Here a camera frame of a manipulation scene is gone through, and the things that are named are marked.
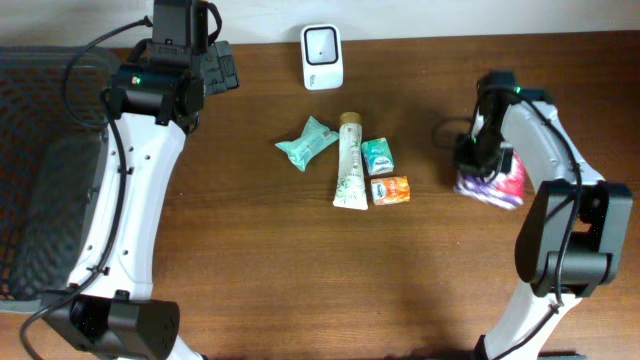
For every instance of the grey plastic basket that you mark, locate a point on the grey plastic basket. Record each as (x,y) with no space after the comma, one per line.
(54,145)

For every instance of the green small tissue pack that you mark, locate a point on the green small tissue pack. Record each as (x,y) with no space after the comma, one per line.
(378,157)

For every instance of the red purple tissue pack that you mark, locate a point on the red purple tissue pack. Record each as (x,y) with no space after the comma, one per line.
(505,191)

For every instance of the white cream tube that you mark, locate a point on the white cream tube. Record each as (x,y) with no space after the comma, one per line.
(350,190)

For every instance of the teal wet wipes pack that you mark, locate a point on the teal wet wipes pack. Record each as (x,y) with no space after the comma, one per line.
(314,138)

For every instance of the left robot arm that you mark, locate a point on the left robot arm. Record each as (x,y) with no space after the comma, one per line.
(151,104)

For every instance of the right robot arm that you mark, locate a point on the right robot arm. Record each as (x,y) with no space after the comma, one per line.
(573,235)

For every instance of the orange small tissue pack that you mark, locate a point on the orange small tissue pack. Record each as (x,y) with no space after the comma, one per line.
(390,190)

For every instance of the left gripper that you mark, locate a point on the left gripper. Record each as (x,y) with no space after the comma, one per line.
(219,66)

